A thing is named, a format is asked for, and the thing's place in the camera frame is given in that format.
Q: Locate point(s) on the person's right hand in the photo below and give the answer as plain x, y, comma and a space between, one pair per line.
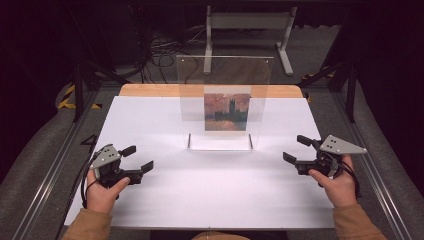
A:
340, 190

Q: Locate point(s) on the clear acrylic photo frame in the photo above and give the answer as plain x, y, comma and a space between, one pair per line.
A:
193, 73

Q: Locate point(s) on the person's left hand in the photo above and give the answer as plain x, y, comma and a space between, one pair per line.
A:
100, 200

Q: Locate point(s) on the yellow black hazard tape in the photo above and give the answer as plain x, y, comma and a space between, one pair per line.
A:
68, 96
313, 76

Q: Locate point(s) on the wooden table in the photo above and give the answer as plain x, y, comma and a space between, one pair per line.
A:
150, 90

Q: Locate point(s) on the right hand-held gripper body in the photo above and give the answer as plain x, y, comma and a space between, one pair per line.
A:
336, 146

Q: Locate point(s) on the aluminium rail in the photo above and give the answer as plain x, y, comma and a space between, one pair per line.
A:
50, 176
383, 186

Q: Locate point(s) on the printed picture card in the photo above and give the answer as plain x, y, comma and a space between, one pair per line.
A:
226, 110

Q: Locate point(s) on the black metal stand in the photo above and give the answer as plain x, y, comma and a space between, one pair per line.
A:
350, 96
79, 93

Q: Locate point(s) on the white metal stand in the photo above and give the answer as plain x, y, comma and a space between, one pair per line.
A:
246, 20

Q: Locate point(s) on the white board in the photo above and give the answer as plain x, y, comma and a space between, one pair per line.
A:
200, 193

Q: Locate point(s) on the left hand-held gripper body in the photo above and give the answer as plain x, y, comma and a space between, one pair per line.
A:
106, 158

